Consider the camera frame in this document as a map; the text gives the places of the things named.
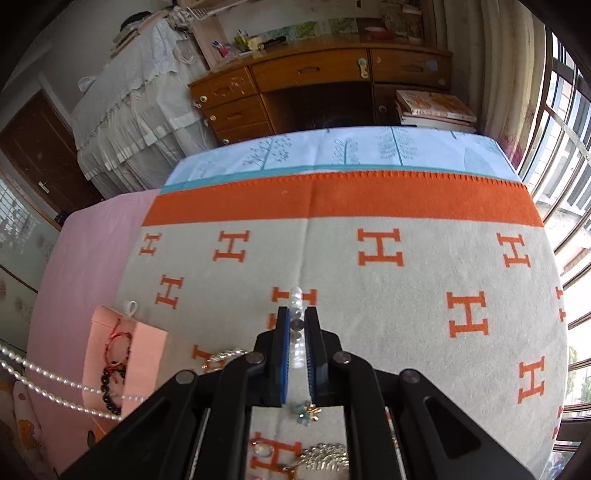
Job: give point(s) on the beige curtain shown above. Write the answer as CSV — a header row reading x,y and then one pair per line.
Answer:
x,y
498,83

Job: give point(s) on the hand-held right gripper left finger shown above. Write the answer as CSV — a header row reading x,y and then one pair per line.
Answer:
x,y
282,369

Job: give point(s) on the pink jewelry box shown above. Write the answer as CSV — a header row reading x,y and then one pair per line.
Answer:
x,y
147,350

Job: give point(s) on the clear stone pendant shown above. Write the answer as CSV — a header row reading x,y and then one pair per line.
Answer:
x,y
261,448

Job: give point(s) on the brown door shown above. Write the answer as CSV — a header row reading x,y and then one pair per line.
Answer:
x,y
41,147

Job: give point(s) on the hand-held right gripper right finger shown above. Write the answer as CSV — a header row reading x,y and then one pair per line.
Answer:
x,y
310,369

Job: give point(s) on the wooden desk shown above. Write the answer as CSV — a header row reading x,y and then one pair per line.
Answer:
x,y
286,69

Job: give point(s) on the cartoon print cushion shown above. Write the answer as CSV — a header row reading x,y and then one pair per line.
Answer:
x,y
25,424

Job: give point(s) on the silver leaf brooch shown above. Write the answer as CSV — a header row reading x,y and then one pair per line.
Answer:
x,y
325,454

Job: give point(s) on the stack of books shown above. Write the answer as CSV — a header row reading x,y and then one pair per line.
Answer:
x,y
434,108

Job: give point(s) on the black flashlight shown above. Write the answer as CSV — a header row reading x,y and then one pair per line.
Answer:
x,y
273,44

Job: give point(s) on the orange and grey lettered blanket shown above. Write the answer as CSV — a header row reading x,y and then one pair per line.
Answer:
x,y
415,323

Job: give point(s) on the white lace covered furniture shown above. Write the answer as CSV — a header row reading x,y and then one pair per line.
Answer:
x,y
134,106

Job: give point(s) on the window frame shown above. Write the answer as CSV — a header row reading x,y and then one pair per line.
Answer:
x,y
549,120

